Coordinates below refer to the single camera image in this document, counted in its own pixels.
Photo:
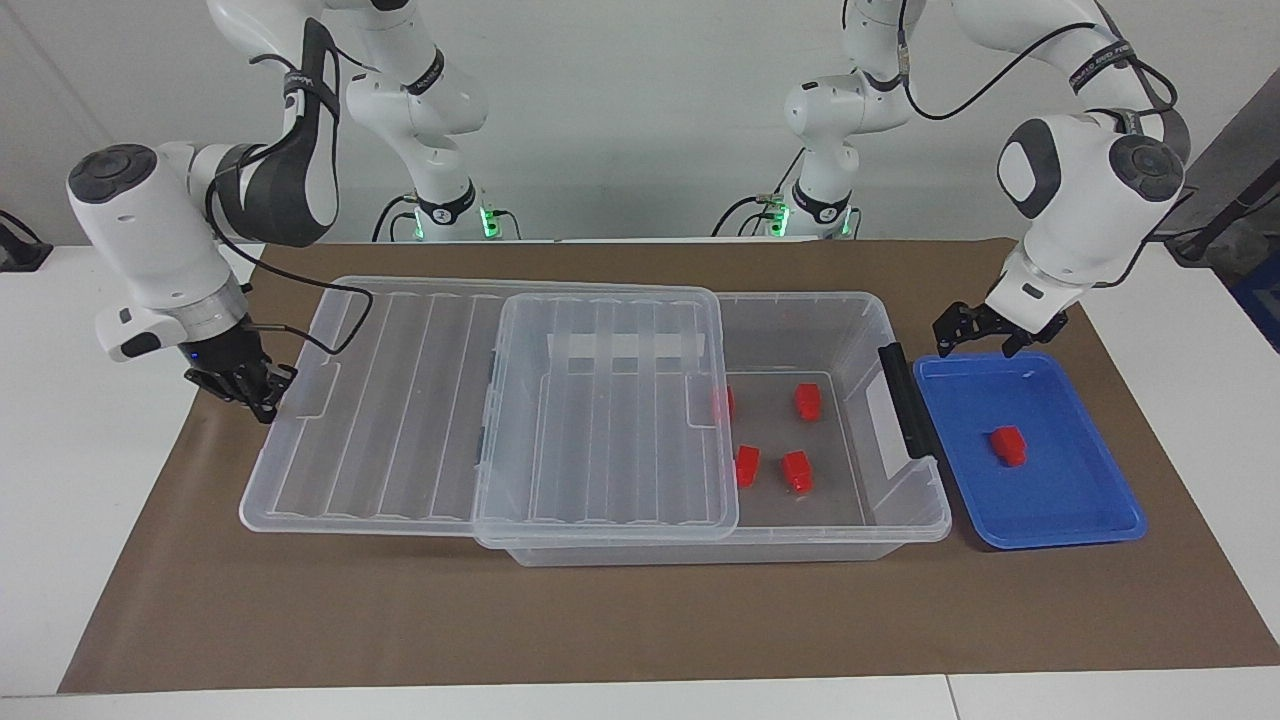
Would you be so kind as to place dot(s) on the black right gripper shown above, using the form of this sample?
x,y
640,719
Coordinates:
x,y
225,355

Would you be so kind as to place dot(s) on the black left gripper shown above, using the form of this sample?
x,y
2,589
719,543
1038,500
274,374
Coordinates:
x,y
1015,318

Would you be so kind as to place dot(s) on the red plastic block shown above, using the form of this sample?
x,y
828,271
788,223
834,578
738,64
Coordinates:
x,y
1008,446
797,472
724,403
808,400
748,466

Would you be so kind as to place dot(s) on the clear ribbed plastic lid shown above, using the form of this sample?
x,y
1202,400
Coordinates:
x,y
400,440

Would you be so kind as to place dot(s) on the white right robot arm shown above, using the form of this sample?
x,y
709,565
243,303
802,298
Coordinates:
x,y
150,230

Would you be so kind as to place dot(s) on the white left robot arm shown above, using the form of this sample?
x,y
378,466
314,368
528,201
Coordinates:
x,y
1080,220

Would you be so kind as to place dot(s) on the black box latch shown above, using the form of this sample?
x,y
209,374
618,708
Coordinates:
x,y
908,400

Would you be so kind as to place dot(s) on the white rectangular box label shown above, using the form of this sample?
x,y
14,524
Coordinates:
x,y
886,425

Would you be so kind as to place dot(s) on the blue plastic tray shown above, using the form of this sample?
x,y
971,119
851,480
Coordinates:
x,y
1060,500

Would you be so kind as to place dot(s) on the clear plastic storage box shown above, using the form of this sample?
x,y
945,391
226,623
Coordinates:
x,y
850,500

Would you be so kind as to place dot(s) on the black stand base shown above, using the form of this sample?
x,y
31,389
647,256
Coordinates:
x,y
1230,235

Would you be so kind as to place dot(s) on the blue plastic bin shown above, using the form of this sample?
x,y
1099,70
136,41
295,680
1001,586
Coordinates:
x,y
1260,300

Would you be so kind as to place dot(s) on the brown paper mat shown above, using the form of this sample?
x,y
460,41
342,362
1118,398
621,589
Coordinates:
x,y
600,620

